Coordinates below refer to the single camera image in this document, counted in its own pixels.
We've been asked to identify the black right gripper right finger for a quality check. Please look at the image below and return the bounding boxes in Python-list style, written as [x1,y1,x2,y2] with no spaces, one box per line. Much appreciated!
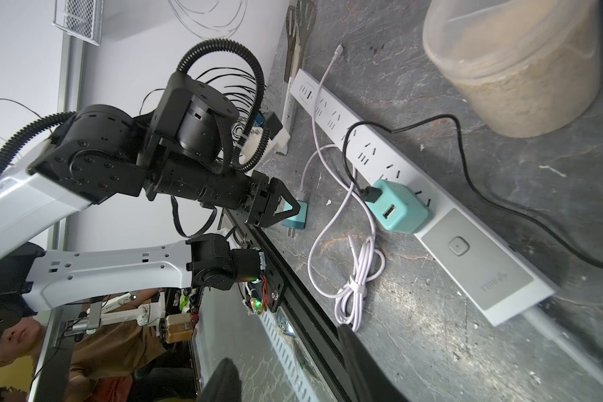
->
[338,324,409,402]

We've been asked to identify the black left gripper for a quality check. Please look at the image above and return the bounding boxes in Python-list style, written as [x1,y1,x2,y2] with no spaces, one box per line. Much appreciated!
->
[239,172,300,228]

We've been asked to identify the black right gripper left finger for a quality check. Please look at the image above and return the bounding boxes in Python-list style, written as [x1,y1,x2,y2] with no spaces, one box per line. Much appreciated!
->
[197,358,242,402]

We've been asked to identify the black usb cable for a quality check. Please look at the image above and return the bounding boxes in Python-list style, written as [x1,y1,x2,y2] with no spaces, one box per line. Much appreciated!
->
[341,114,603,273]

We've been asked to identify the lilac usb cable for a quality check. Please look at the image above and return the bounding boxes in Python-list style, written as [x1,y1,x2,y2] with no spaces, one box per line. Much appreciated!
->
[295,44,387,333]

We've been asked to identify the teal charger with black cable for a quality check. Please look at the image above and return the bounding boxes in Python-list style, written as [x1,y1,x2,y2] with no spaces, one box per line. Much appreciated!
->
[363,179,431,235]

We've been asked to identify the teal charger with lilac cable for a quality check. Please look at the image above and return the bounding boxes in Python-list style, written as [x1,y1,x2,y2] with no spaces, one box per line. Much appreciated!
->
[281,200,308,238]

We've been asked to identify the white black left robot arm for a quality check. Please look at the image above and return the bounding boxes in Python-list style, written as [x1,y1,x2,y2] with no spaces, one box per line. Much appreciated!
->
[0,39,300,331]

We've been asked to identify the white power strip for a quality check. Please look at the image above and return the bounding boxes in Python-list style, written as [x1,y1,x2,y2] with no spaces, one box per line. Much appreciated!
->
[290,70,556,337]

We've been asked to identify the metal kitchen tongs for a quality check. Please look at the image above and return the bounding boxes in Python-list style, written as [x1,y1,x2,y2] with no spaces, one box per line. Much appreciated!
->
[281,0,317,133]

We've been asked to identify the clear plastic grain jar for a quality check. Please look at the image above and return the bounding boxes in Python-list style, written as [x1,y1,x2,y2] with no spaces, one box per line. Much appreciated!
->
[423,1,601,138]

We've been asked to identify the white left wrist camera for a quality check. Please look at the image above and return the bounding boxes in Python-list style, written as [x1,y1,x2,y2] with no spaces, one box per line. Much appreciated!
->
[240,111,291,162]

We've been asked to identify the white slotted cable duct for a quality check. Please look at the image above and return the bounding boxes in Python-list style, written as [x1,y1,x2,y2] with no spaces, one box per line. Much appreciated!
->
[261,312,320,401]

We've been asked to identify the white wire wall shelf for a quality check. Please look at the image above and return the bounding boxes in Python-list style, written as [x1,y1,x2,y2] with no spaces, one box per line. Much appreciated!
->
[52,0,104,46]

